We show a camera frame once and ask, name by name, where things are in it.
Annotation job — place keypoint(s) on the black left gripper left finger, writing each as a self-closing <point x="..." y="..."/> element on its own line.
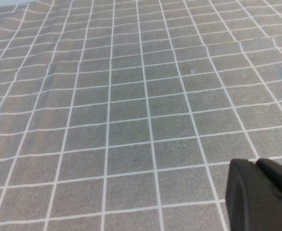
<point x="249" y="204"/>

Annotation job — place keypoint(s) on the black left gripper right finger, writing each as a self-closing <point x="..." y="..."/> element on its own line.
<point x="279" y="178"/>

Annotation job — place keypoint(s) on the grey white-grid tablecloth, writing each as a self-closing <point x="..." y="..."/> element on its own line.
<point x="121" y="115"/>

